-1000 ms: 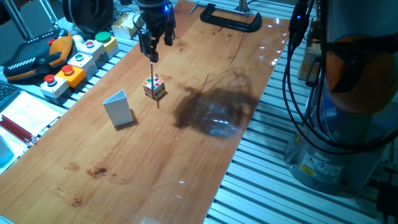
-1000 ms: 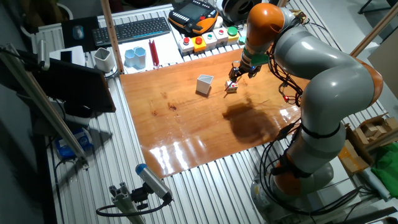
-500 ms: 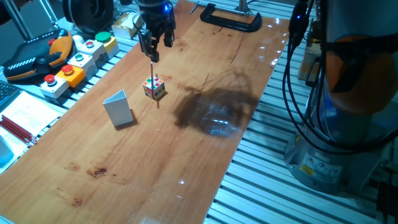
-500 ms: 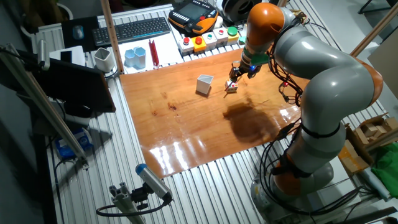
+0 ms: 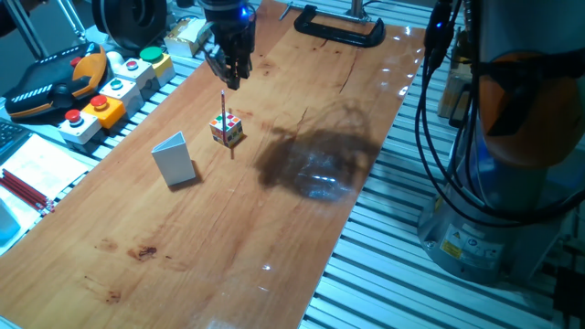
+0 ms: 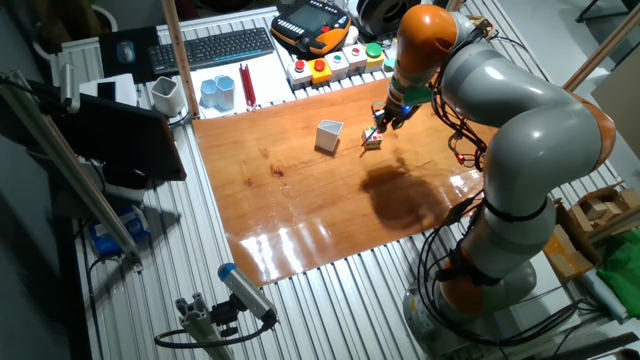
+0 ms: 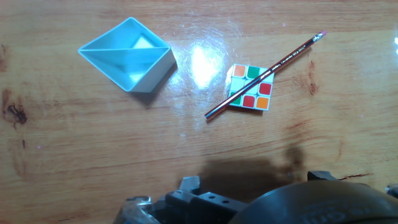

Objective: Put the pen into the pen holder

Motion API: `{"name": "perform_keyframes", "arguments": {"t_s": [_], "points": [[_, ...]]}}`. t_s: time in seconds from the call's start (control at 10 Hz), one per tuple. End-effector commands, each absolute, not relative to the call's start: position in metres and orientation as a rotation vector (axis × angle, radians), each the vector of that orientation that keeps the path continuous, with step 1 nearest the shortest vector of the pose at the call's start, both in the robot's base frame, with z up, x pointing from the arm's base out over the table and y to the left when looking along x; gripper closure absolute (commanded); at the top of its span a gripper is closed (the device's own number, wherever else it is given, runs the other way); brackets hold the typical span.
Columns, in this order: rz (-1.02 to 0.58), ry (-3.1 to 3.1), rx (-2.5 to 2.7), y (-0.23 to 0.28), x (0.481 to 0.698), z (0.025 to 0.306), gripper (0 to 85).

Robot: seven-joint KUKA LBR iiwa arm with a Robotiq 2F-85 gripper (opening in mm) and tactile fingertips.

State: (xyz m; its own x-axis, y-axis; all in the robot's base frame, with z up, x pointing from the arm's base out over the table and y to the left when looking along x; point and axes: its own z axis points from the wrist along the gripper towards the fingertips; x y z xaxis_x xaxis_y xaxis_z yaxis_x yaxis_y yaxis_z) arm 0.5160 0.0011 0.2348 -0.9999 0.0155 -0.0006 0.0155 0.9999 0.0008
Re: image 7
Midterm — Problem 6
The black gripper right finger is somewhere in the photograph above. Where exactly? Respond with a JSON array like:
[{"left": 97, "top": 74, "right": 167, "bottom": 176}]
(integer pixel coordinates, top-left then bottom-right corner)
[{"left": 307, "top": 170, "right": 340, "bottom": 182}]

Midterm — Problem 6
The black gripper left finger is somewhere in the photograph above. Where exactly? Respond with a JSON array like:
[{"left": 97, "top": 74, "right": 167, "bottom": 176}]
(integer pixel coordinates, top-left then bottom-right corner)
[{"left": 164, "top": 175, "right": 248, "bottom": 224}]

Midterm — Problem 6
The red striped pencil with eraser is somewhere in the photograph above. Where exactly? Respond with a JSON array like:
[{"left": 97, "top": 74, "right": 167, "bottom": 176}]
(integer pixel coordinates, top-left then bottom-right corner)
[{"left": 204, "top": 29, "right": 328, "bottom": 120}]

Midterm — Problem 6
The white rubik's cube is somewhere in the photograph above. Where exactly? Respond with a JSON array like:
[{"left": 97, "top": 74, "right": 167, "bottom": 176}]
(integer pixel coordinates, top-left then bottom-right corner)
[{"left": 226, "top": 63, "right": 275, "bottom": 111}]

